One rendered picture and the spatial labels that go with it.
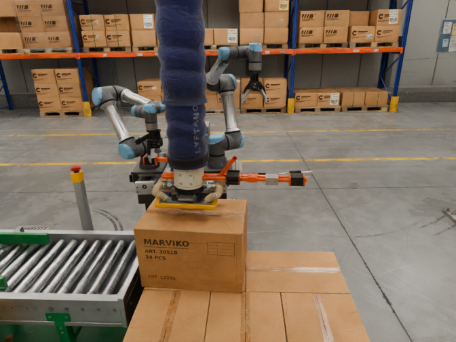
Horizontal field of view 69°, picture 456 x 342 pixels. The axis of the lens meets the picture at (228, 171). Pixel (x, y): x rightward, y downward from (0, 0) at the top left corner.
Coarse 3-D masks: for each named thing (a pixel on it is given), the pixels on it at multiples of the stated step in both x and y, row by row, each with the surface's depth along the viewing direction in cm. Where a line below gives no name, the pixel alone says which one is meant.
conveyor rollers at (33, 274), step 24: (72, 240) 243; (96, 240) 242; (120, 240) 242; (0, 264) 219; (24, 264) 218; (72, 264) 220; (96, 264) 218; (120, 264) 216; (24, 288) 200; (48, 288) 196; (96, 288) 197; (120, 288) 196
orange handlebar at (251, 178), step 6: (162, 174) 188; (168, 174) 190; (204, 174) 188; (210, 174) 188; (216, 174) 188; (246, 174) 187; (252, 174) 186; (240, 180) 184; (246, 180) 183; (252, 180) 183; (258, 180) 182; (264, 180) 182; (282, 180) 181; (288, 180) 181; (306, 180) 180
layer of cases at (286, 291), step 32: (256, 256) 222; (288, 256) 221; (320, 256) 221; (160, 288) 195; (256, 288) 194; (288, 288) 193; (320, 288) 193; (160, 320) 173; (192, 320) 173; (224, 320) 172; (256, 320) 172; (288, 320) 172; (320, 320) 171; (352, 320) 171
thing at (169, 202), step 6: (168, 198) 186; (174, 198) 182; (198, 198) 181; (204, 198) 185; (156, 204) 181; (162, 204) 180; (168, 204) 180; (174, 204) 180; (180, 204) 180; (186, 204) 180; (192, 204) 180; (198, 204) 180; (204, 204) 179; (210, 204) 179; (216, 204) 181
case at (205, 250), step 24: (144, 216) 194; (168, 216) 193; (192, 216) 193; (216, 216) 192; (240, 216) 192; (144, 240) 184; (168, 240) 182; (192, 240) 180; (216, 240) 179; (240, 240) 177; (144, 264) 190; (168, 264) 188; (192, 264) 186; (216, 264) 184; (240, 264) 183; (192, 288) 193; (216, 288) 191; (240, 288) 189
